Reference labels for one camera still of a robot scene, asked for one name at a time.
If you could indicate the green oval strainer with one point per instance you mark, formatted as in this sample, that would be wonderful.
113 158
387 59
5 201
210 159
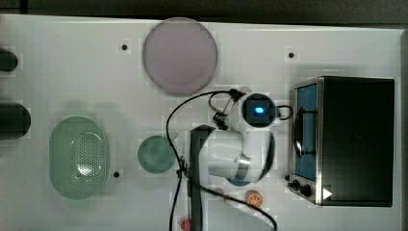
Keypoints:
78 158

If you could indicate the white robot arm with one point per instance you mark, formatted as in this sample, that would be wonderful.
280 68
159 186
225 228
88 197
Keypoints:
241 148

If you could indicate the orange slice toy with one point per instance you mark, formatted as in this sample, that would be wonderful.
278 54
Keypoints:
254 199

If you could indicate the round grey plate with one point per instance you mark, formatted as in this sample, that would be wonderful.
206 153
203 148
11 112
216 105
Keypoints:
179 55

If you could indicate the green cup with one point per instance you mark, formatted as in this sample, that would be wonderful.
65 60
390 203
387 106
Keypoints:
155 154

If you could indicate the silver toaster oven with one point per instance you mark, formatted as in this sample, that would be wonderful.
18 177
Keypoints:
343 141

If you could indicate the red strawberry on table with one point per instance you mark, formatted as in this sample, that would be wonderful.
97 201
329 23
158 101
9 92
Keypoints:
185 225

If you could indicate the black round pan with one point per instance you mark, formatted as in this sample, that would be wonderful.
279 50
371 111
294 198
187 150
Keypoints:
15 121

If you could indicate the peeled banana toy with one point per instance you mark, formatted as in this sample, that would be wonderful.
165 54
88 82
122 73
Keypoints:
221 191

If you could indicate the blue bowl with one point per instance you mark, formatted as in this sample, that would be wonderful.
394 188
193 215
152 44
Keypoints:
237 183

